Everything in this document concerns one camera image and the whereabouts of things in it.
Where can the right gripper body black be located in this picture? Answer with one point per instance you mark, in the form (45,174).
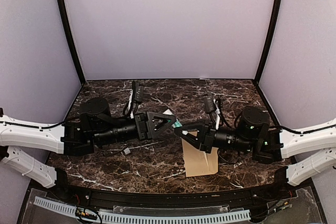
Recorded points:
(206,146)

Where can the black front table rail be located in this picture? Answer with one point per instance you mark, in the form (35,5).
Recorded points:
(255,196)

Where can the brown paper envelope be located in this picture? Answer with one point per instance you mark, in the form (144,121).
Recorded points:
(199,163)

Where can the black frame post left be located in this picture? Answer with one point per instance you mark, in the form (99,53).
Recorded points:
(70,41)

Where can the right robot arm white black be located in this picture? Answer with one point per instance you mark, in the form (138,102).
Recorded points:
(268,144)

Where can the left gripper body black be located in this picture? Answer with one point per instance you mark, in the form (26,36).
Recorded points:
(143,134)

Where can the white slotted cable duct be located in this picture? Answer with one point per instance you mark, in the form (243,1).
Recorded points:
(145,215)

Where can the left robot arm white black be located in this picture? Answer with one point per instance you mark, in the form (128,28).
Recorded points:
(78,136)

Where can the small grey glue cap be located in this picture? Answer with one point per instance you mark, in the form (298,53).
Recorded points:
(127,151)

